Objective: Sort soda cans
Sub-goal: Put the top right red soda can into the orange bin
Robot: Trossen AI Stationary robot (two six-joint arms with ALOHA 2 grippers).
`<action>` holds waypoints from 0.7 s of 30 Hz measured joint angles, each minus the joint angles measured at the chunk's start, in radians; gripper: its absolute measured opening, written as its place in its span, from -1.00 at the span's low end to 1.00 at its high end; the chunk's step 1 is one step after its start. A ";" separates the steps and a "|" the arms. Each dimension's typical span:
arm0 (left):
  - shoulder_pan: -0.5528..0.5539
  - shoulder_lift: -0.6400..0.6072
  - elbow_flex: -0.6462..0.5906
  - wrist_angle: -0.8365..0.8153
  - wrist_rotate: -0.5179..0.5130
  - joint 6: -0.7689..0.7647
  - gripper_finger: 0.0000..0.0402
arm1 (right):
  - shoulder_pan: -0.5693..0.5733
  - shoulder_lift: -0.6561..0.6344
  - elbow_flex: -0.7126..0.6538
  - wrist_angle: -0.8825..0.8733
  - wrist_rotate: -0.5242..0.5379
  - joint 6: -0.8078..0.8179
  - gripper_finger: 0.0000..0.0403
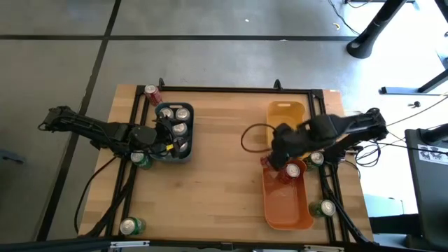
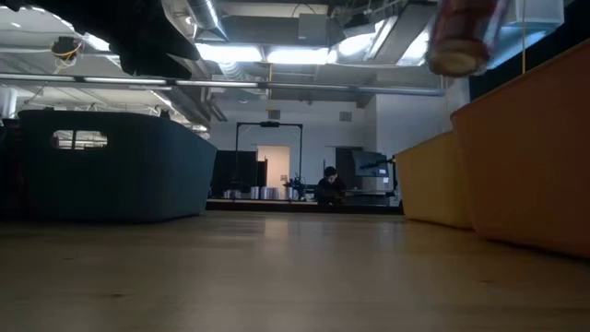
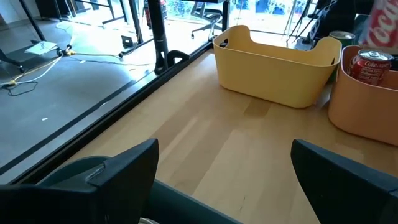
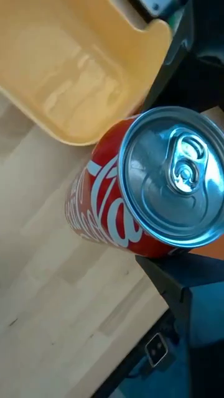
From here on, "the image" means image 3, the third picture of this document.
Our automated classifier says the black round desk leg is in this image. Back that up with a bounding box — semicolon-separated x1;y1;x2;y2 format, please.
146;0;170;75

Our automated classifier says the black office chair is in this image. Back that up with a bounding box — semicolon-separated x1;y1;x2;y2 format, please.
190;1;223;40

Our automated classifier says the black metal table frame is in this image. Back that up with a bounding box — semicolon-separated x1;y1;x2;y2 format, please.
0;35;224;187

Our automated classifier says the red cola can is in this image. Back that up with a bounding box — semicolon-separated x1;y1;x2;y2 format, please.
359;0;398;49
346;49;394;86

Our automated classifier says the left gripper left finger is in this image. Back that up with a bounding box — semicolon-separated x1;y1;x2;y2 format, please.
0;139;160;224

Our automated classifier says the yellow plastic bin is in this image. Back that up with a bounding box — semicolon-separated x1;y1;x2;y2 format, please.
213;24;343;109

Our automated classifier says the orange plastic bin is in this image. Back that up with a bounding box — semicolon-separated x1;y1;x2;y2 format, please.
328;45;398;147

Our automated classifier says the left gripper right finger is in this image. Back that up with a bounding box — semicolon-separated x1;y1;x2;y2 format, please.
290;139;398;224

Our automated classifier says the teal plastic bin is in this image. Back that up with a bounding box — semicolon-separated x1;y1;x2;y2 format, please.
37;154;245;224

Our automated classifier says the white floor paper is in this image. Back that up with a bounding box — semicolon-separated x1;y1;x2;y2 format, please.
24;40;59;56

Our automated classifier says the green soda can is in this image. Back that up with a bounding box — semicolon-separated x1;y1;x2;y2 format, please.
328;30;356;48

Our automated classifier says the black floor bracket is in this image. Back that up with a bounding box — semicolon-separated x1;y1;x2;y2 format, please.
120;35;134;48

